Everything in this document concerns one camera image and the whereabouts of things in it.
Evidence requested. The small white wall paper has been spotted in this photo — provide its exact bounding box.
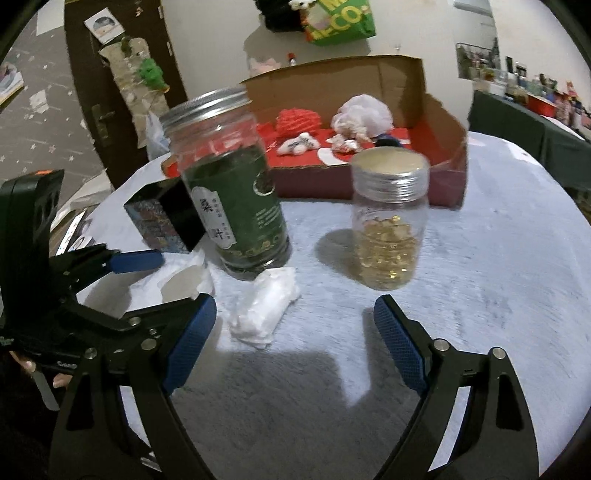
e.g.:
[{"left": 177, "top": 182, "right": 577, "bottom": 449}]
[{"left": 28, "top": 89, "right": 51, "bottom": 114}]

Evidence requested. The red pot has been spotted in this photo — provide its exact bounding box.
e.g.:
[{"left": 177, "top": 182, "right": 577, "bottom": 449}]
[{"left": 526, "top": 92, "right": 559, "bottom": 117}]

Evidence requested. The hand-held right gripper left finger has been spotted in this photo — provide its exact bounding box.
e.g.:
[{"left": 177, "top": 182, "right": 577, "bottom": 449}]
[{"left": 48, "top": 293, "right": 218, "bottom": 480}]

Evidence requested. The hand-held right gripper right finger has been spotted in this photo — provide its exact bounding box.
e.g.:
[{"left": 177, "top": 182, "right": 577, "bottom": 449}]
[{"left": 373, "top": 294, "right": 540, "bottom": 480}]

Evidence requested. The green plush toy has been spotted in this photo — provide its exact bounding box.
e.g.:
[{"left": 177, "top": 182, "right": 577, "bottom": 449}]
[{"left": 139, "top": 58, "right": 169, "bottom": 90}]

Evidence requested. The row of bottles and jars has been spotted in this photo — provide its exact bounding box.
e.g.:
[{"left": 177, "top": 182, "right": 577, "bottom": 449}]
[{"left": 501, "top": 55, "right": 591, "bottom": 130}]

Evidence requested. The person's left hand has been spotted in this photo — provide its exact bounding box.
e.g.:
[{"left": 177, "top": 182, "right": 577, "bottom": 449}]
[{"left": 9, "top": 350, "right": 77, "bottom": 388}]

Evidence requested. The white tissue pack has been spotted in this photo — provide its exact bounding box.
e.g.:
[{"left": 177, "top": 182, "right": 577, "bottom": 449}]
[{"left": 228, "top": 267, "right": 301, "bottom": 349}]

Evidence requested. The dark patterned box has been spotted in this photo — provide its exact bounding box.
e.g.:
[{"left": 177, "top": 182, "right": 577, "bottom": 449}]
[{"left": 124, "top": 178, "right": 206, "bottom": 254}]

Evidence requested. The small blue item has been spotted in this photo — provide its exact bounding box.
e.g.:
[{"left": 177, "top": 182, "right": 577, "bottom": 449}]
[{"left": 369, "top": 133, "right": 407, "bottom": 151}]

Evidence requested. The black bag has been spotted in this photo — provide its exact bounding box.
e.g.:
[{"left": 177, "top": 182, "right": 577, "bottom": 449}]
[{"left": 254, "top": 0, "right": 308, "bottom": 33}]

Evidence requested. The metal door handle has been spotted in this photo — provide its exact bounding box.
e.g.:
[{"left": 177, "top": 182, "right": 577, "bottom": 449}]
[{"left": 91, "top": 104, "right": 116, "bottom": 137}]

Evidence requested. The white mesh bath pouf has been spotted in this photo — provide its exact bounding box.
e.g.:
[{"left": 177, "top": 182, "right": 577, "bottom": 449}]
[{"left": 331, "top": 95, "right": 394, "bottom": 141}]

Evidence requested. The clothes rack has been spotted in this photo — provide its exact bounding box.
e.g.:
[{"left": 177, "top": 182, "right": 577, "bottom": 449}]
[{"left": 455, "top": 37, "right": 502, "bottom": 81}]

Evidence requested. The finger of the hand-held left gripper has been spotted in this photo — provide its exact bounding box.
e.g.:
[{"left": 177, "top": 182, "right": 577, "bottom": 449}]
[
  {"left": 55, "top": 293, "right": 204, "bottom": 337},
  {"left": 48, "top": 244, "right": 165, "bottom": 296}
]

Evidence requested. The clear jar with green label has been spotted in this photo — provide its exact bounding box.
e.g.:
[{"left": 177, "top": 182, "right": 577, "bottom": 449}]
[{"left": 159, "top": 88, "right": 294, "bottom": 281}]

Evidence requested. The dark brown door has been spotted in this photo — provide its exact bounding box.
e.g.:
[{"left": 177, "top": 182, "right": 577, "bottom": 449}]
[{"left": 64, "top": 0, "right": 188, "bottom": 190}]

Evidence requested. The white photo card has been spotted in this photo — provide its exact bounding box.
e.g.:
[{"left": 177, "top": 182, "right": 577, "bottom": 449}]
[{"left": 83, "top": 7, "right": 125, "bottom": 44}]

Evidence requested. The red foam net sleeve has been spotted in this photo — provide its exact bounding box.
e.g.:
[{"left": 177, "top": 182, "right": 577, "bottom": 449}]
[{"left": 276, "top": 107, "right": 322, "bottom": 136}]

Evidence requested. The beige door hanging organiser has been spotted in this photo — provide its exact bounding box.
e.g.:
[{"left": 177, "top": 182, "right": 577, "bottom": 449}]
[{"left": 99, "top": 37, "right": 169, "bottom": 148}]

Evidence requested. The pale pink plush toy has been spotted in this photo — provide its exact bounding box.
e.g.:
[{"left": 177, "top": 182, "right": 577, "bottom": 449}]
[{"left": 248, "top": 56, "right": 282, "bottom": 78}]

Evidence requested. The table with dark green cloth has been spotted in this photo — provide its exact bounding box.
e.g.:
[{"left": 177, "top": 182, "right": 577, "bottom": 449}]
[{"left": 468, "top": 90, "right": 591, "bottom": 190}]

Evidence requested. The cardboard box with red base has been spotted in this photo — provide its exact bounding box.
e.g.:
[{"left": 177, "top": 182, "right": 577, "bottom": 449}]
[{"left": 239, "top": 54, "right": 469, "bottom": 210}]

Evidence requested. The clear jar with golden contents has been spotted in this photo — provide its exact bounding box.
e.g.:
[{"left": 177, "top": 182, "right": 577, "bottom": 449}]
[{"left": 350, "top": 150, "right": 430, "bottom": 291}]

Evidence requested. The wall calendar with photo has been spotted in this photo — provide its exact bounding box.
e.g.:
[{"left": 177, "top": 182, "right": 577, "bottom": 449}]
[{"left": 0, "top": 62, "right": 25, "bottom": 107}]

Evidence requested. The green tote bag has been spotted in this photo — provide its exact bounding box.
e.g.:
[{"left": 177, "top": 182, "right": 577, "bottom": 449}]
[{"left": 302, "top": 0, "right": 376, "bottom": 47}]

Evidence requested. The clear plastic bag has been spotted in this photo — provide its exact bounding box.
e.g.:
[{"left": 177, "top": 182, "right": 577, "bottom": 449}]
[{"left": 145, "top": 111, "right": 171, "bottom": 160}]

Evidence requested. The flat white box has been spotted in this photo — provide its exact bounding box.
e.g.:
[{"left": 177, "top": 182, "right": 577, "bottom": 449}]
[{"left": 48, "top": 171, "right": 114, "bottom": 232}]

